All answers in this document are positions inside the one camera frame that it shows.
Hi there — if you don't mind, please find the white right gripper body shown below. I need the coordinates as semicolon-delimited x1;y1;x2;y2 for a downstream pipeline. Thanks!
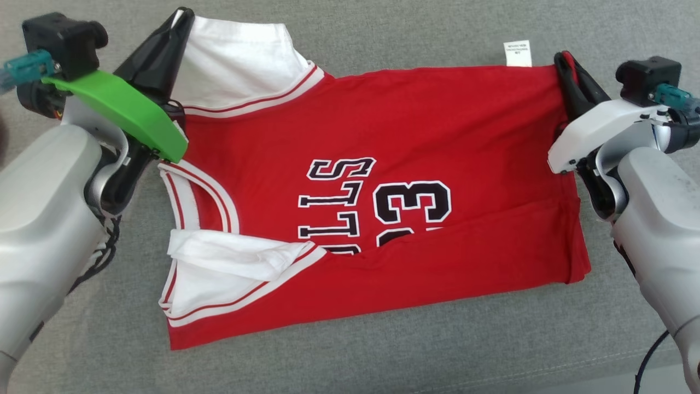
548;98;665;175

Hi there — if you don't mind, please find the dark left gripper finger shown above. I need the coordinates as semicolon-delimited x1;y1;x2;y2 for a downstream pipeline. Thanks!
148;8;196;105
114;8;189;83

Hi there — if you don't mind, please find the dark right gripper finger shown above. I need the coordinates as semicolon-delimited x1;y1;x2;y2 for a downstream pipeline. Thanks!
554;52;588;122
569;54;611;113

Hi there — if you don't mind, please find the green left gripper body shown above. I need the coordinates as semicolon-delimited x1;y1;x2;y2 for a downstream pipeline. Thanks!
43;70;189;164

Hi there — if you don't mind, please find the red basketball jersey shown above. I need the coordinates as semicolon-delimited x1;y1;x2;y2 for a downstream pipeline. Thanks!
157;10;592;351

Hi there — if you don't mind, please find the right teal-plug black cable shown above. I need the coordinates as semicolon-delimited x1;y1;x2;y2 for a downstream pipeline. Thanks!
634;83;700;394

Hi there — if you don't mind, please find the teal-plug black cable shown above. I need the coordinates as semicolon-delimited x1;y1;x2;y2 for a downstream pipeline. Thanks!
0;49;58;94
634;83;700;394

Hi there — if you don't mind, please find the left teal-plug black cable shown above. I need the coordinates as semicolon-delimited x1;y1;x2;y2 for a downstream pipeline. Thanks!
0;49;58;94

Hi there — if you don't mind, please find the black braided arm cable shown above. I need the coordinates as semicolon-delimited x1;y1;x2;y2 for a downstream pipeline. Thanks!
68;215;122;293

